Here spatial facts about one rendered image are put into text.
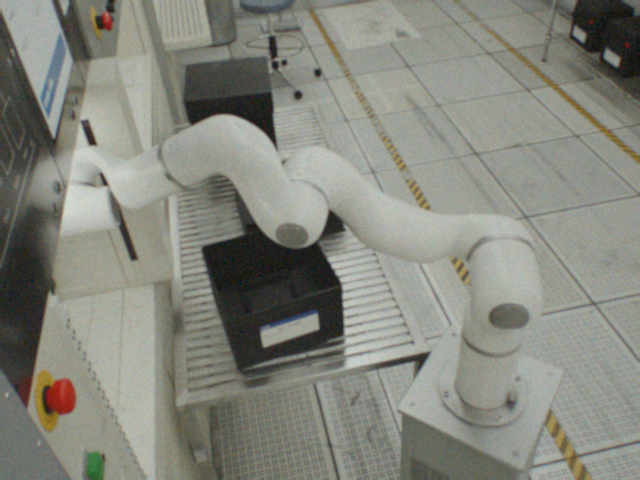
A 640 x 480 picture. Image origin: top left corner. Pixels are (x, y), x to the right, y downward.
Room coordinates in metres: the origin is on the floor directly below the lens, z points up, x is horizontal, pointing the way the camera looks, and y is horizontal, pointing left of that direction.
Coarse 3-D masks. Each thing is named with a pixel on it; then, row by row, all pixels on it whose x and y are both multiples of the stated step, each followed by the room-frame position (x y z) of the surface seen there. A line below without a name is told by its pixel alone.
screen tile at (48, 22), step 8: (32, 0) 0.95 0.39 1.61; (48, 0) 1.04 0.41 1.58; (48, 8) 1.03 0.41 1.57; (48, 16) 1.01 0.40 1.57; (40, 24) 0.94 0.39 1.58; (48, 24) 0.99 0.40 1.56; (56, 24) 1.04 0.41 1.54; (48, 32) 0.97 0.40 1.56; (48, 40) 0.95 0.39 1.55; (48, 48) 0.94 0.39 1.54
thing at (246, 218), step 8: (240, 200) 1.44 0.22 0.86; (240, 208) 1.41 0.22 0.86; (240, 216) 1.49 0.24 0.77; (248, 216) 1.36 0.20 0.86; (328, 216) 1.37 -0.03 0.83; (336, 216) 1.38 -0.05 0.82; (248, 224) 1.33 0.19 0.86; (256, 224) 1.33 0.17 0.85; (328, 224) 1.37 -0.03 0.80; (336, 224) 1.38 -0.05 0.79; (248, 232) 1.33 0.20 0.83; (328, 232) 1.37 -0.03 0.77; (336, 232) 1.37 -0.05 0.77
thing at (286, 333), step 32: (224, 256) 1.17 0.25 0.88; (256, 256) 1.20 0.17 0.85; (288, 256) 1.22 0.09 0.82; (320, 256) 1.12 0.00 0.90; (224, 288) 1.17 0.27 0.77; (256, 288) 1.16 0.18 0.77; (288, 288) 1.15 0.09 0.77; (320, 288) 1.14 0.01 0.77; (224, 320) 0.92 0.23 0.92; (256, 320) 0.92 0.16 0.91; (288, 320) 0.94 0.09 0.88; (320, 320) 0.96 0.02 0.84; (256, 352) 0.91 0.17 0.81; (288, 352) 0.94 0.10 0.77
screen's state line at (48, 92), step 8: (56, 48) 0.98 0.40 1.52; (64, 48) 1.04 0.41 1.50; (56, 56) 0.97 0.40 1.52; (64, 56) 1.02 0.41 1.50; (56, 64) 0.95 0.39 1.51; (48, 72) 0.89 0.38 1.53; (56, 72) 0.93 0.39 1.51; (48, 80) 0.87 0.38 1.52; (56, 80) 0.91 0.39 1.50; (48, 88) 0.86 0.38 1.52; (40, 96) 0.80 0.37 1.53; (48, 96) 0.84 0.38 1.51; (48, 104) 0.82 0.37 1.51; (48, 112) 0.81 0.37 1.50
